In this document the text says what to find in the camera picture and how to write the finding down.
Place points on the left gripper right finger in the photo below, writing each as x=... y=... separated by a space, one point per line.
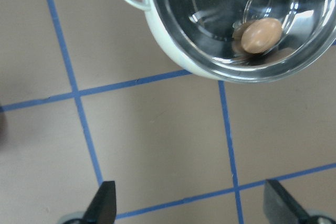
x=280 y=207

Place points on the brown egg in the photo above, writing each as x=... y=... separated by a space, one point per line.
x=261 y=35

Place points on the mint green cooking pot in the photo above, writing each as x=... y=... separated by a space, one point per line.
x=203 y=36

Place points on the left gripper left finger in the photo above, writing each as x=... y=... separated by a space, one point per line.
x=102 y=208

